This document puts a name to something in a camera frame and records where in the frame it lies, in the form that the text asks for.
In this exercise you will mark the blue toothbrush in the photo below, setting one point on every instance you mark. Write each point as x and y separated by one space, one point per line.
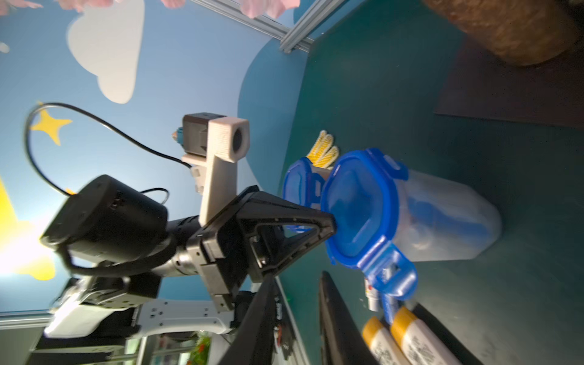
390 308

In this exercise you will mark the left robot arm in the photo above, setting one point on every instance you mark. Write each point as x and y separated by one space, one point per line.
94 316

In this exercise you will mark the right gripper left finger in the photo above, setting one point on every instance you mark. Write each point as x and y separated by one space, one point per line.
255 341

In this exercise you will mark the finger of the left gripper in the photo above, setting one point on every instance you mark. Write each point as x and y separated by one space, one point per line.
266 234

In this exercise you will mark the orange-cap white bottle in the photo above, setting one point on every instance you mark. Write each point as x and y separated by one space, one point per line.
381 344
417 342

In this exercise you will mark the blue-lid toiletry cup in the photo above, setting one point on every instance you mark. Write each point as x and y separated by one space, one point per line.
303 184
443 220

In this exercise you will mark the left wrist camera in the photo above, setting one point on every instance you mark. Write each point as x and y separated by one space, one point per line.
213 146

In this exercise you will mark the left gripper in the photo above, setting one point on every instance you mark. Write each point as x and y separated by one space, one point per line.
112 232

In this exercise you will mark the white blue toothpaste tube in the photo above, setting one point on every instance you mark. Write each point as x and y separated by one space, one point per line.
373 296

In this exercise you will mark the yellow work glove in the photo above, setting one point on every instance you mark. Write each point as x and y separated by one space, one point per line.
324 152

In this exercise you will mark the aluminium back frame bar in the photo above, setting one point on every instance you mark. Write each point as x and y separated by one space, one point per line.
231 10

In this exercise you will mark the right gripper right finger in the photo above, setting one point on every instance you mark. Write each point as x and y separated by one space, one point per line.
341 340

